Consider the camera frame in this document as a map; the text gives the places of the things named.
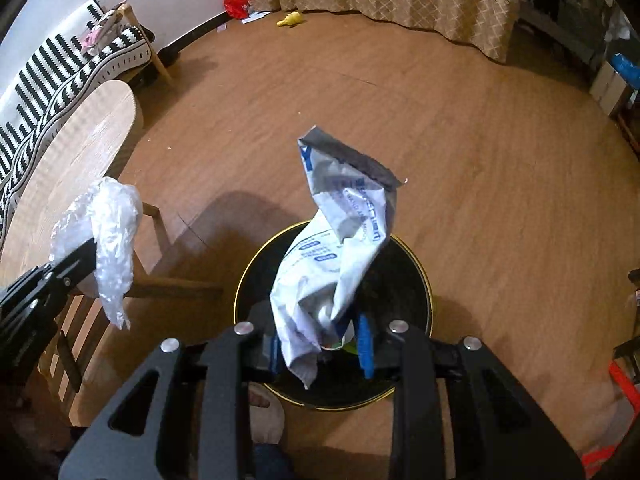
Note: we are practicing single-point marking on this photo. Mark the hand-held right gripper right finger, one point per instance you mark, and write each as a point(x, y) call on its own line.
point(365, 350)

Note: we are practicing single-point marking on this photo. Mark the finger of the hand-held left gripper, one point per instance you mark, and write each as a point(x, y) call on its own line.
point(72, 256)
point(77, 272)

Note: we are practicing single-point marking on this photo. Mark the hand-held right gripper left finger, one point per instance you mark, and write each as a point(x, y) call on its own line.
point(257, 355)

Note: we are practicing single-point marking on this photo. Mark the translucent plastic bag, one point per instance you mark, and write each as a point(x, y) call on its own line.
point(115, 230)

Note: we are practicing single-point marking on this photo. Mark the black yellow-rimmed trash bin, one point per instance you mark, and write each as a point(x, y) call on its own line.
point(400, 285)

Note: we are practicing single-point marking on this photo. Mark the blue white foil bag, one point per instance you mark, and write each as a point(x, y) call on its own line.
point(325, 270)

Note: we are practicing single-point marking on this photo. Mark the person's beige slipper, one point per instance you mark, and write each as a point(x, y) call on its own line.
point(267, 420)

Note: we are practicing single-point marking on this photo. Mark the person's leg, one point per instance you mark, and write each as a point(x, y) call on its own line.
point(272, 462)

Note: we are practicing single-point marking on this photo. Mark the wooden table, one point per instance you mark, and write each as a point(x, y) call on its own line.
point(75, 140)

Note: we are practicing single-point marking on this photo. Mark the black white striped sofa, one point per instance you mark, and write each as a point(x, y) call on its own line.
point(45, 85)

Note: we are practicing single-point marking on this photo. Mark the pink printed pillow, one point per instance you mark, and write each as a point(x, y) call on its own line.
point(97, 35)

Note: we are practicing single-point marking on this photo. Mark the white paper sheet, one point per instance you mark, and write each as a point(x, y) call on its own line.
point(254, 17)

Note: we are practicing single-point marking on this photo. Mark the red plastic bag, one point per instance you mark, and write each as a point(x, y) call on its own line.
point(236, 4)

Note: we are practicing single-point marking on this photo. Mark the yellow toy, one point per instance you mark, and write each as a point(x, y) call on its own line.
point(292, 19)

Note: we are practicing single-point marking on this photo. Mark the beige patterned curtain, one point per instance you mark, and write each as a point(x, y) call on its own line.
point(400, 0)

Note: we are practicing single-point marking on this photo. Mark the cardboard box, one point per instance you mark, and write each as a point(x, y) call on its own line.
point(610, 87)

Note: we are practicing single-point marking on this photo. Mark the blue plastic bag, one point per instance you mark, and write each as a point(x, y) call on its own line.
point(627, 67)

